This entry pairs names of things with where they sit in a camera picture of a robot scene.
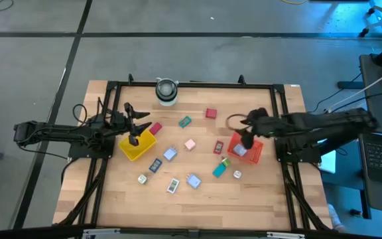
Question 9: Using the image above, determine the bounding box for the yellow plastic basket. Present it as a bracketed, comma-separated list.
[118, 128, 158, 162]

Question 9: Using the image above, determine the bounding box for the lavender wall charger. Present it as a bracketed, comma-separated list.
[162, 146, 178, 162]
[233, 143, 247, 157]
[186, 173, 202, 190]

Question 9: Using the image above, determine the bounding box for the pink wall charger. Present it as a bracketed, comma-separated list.
[183, 138, 197, 152]

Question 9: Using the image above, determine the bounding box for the white cylinder with black rim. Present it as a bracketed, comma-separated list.
[155, 77, 180, 107]

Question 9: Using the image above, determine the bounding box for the white cable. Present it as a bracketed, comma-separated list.
[323, 64, 382, 114]

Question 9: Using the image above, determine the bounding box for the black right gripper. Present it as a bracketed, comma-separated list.
[235, 107, 271, 150]

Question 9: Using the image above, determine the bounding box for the white digital timer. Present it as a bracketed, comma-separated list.
[166, 178, 180, 195]

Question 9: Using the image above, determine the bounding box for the black desk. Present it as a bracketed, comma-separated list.
[359, 52, 382, 220]

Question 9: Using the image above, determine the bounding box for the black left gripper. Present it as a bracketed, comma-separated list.
[106, 102, 153, 147]

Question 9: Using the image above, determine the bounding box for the blue digital timer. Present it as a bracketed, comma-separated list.
[149, 158, 163, 173]

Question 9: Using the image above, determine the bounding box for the teal rectangular box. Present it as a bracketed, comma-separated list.
[212, 163, 227, 179]

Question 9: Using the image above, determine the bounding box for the orange plastic basket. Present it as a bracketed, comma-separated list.
[226, 131, 265, 165]

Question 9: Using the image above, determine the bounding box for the crimson rectangular box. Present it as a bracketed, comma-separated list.
[149, 121, 163, 135]

